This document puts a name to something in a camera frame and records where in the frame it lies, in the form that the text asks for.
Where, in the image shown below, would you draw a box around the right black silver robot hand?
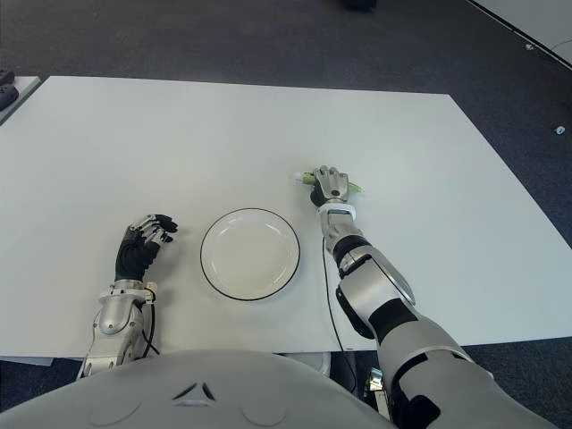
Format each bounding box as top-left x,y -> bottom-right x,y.
309,165 -> 350,207

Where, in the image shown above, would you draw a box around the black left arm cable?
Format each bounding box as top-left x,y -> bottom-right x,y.
140,298 -> 161,358

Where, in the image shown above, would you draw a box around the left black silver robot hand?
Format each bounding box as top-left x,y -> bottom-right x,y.
114,213 -> 179,282

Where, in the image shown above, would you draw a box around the dark object on side table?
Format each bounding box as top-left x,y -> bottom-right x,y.
0,69 -> 19,111

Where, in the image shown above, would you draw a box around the grey side table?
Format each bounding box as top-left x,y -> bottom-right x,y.
0,75 -> 41,126

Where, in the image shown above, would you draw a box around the green toothpaste tube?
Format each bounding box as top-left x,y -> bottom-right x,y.
292,169 -> 366,198

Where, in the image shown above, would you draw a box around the metal bracket under table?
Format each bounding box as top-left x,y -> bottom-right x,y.
364,368 -> 391,421

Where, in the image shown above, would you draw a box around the grey robot torso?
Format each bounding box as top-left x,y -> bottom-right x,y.
0,349 -> 399,429

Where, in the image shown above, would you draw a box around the white plate with black rim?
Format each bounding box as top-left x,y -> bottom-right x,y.
199,206 -> 301,301

